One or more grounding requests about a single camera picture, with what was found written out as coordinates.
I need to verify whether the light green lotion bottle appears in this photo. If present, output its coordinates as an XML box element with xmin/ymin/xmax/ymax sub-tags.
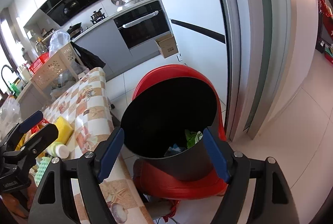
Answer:
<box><xmin>46</xmin><ymin>142</ymin><xmax>70</xmax><ymax>159</ymax></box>

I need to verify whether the yellow wavy sponge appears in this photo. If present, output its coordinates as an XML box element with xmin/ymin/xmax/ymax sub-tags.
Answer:
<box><xmin>54</xmin><ymin>116</ymin><xmax>73</xmax><ymax>145</ymax></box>

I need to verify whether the green wavy sponge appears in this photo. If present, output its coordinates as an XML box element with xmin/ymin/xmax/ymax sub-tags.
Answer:
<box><xmin>34</xmin><ymin>156</ymin><xmax>52</xmax><ymax>186</ymax></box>

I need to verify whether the blue wrapper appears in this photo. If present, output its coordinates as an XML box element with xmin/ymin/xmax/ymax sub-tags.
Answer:
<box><xmin>165</xmin><ymin>144</ymin><xmax>182</xmax><ymax>157</ymax></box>

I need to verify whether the green plastic bag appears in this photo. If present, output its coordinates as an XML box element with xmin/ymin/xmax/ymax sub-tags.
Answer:
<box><xmin>185</xmin><ymin>130</ymin><xmax>203</xmax><ymax>149</ymax></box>

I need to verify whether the black kitchen faucet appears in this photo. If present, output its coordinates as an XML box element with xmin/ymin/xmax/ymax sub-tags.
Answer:
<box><xmin>1</xmin><ymin>65</ymin><xmax>19</xmax><ymax>89</ymax></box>

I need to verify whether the black trash bin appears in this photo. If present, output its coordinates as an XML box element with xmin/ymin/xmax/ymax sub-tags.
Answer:
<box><xmin>121</xmin><ymin>77</ymin><xmax>217</xmax><ymax>181</ymax></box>

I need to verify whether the clear plastic bag by window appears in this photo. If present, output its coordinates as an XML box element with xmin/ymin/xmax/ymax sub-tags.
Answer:
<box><xmin>0</xmin><ymin>95</ymin><xmax>22</xmax><ymax>140</ymax></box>

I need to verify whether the patterned checkered tablecloth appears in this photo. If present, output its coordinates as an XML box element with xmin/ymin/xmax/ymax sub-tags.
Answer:
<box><xmin>44</xmin><ymin>67</ymin><xmax>152</xmax><ymax>223</ymax></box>

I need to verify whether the red plastic basket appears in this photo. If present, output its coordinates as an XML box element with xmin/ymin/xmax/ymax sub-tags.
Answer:
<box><xmin>29</xmin><ymin>52</ymin><xmax>49</xmax><ymax>75</ymax></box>

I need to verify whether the red plastic stool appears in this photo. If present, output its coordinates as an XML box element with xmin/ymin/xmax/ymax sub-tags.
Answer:
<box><xmin>121</xmin><ymin>64</ymin><xmax>227</xmax><ymax>200</ymax></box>

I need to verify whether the clear plastic bag on counter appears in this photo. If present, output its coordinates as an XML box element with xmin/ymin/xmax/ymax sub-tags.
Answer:
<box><xmin>49</xmin><ymin>30</ymin><xmax>71</xmax><ymax>57</ymax></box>

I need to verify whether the black cooking pot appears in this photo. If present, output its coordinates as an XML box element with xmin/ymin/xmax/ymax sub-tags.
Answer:
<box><xmin>90</xmin><ymin>8</ymin><xmax>106</xmax><ymax>25</ymax></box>

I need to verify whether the black built-in oven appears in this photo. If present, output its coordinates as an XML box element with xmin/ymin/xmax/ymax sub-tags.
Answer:
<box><xmin>114</xmin><ymin>0</ymin><xmax>169</xmax><ymax>49</ymax></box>

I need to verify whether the cardboard box on floor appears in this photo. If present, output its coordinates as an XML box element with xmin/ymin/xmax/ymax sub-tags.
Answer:
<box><xmin>155</xmin><ymin>33</ymin><xmax>178</xmax><ymax>58</ymax></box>

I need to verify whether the white refrigerator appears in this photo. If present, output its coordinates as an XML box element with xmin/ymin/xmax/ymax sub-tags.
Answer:
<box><xmin>142</xmin><ymin>0</ymin><xmax>230</xmax><ymax>100</ymax></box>

